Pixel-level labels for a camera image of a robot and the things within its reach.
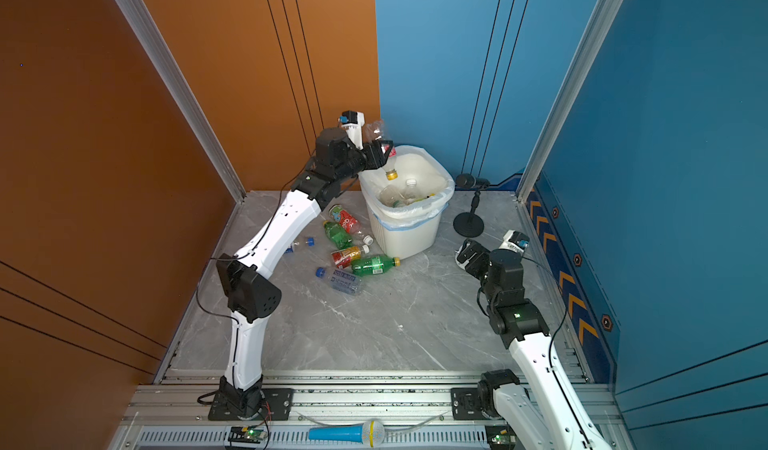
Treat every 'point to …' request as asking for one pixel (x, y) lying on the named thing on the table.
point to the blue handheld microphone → (371, 433)
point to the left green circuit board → (247, 435)
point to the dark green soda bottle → (339, 237)
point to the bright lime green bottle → (402, 202)
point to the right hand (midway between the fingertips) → (474, 248)
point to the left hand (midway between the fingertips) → (388, 140)
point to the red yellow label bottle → (343, 258)
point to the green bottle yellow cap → (373, 264)
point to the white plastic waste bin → (406, 211)
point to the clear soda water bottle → (341, 280)
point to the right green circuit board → (500, 437)
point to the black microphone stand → (470, 224)
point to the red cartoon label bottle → (348, 223)
